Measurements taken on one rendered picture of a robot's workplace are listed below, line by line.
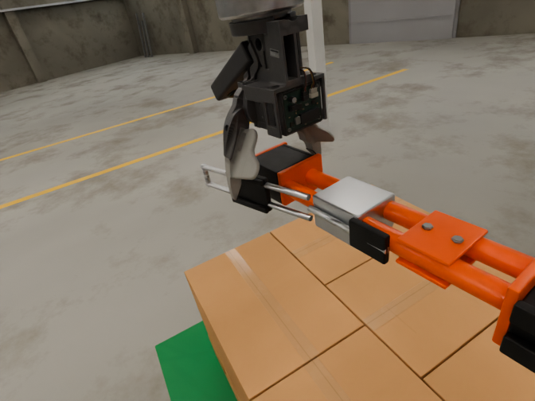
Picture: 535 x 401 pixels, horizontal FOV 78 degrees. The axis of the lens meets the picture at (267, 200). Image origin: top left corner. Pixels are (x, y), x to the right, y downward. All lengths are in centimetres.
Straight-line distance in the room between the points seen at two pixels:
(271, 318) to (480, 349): 58
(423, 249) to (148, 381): 164
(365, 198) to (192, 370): 151
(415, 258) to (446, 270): 3
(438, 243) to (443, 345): 79
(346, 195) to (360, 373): 70
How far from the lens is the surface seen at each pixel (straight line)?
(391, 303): 117
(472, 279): 31
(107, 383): 195
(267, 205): 44
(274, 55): 36
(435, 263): 32
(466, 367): 108
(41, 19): 1585
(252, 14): 36
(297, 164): 45
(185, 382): 177
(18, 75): 1543
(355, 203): 37
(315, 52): 358
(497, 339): 32
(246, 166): 40
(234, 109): 40
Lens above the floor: 142
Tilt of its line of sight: 31 degrees down
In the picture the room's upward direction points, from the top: 10 degrees counter-clockwise
